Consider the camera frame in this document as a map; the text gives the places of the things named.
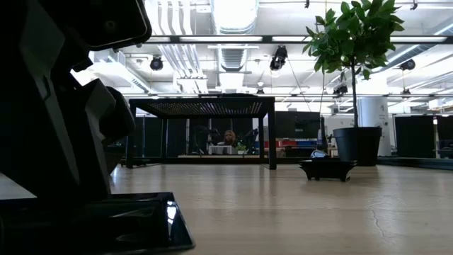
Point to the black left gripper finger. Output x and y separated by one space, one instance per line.
63 173

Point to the black ceiling spotlight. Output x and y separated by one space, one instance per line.
279 58
407 64
340 89
156 63

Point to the black perforated metal stand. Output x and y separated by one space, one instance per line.
205 106

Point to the white background box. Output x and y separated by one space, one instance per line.
220 149

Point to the seated person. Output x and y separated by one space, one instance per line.
230 138

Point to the small green background plant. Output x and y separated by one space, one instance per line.
241 147

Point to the black background screen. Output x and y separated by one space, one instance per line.
299 124

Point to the white and blue object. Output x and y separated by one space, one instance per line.
318 154

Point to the black plant pot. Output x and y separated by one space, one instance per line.
357 145

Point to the white round column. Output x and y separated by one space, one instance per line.
375 113

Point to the green leafy plant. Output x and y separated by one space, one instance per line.
354 32

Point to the black partition panel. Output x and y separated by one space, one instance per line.
414 136

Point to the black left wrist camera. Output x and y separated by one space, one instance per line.
106 25

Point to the black aluminium table frame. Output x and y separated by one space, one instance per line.
417 163

